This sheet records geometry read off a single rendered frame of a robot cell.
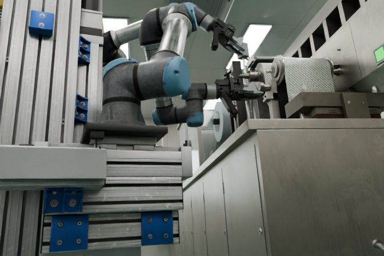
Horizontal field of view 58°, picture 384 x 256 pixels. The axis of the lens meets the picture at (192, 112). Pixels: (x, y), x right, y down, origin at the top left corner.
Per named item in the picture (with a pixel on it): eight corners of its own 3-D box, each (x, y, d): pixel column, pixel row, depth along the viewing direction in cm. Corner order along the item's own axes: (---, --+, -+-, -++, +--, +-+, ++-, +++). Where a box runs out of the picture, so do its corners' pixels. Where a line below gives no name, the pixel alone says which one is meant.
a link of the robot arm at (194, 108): (181, 130, 151) (180, 106, 155) (206, 126, 149) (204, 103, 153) (176, 124, 144) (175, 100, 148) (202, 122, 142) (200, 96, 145)
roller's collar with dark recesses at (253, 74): (247, 83, 196) (246, 73, 198) (258, 83, 197) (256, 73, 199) (251, 79, 190) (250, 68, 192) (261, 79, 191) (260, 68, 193)
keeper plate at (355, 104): (344, 120, 135) (339, 94, 139) (368, 120, 137) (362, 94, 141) (348, 118, 133) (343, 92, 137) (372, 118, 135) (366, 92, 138)
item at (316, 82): (290, 111, 156) (284, 73, 162) (338, 111, 160) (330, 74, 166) (290, 110, 155) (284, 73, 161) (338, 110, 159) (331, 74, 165)
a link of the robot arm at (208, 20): (201, 21, 169) (198, 30, 177) (208, 26, 169) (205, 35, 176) (210, 11, 172) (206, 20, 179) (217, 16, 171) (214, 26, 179)
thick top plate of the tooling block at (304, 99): (286, 118, 150) (284, 105, 151) (370, 118, 156) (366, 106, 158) (303, 106, 135) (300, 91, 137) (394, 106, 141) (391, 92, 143)
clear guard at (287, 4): (217, 37, 272) (217, 36, 273) (270, 72, 269) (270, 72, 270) (263, -73, 174) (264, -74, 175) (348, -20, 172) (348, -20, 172)
